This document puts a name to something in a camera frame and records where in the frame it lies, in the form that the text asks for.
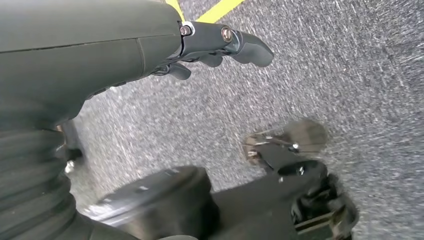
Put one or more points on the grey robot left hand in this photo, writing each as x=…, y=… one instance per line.
x=66, y=49

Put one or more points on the yellow floor tape square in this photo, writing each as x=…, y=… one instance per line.
x=218, y=10

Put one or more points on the black robot left foot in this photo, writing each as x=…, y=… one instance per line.
x=298, y=136

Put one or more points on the black robot left leg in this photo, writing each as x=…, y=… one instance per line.
x=265, y=205

